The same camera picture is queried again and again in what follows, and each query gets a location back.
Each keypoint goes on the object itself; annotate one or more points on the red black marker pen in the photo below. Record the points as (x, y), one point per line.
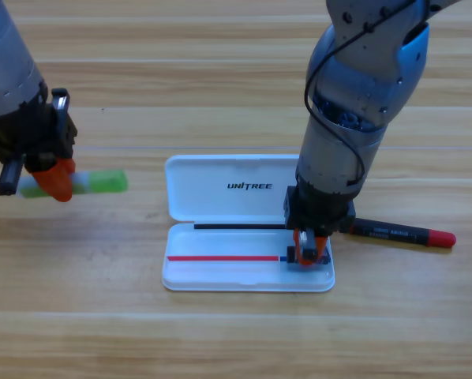
(409, 233)

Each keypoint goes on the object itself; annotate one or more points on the dark blue sleeved eraser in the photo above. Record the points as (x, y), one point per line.
(326, 258)

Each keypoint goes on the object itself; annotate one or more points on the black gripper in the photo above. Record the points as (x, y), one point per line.
(319, 211)
(34, 134)

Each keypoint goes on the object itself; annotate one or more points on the white Unitree pencil case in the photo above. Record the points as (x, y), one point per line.
(220, 245)

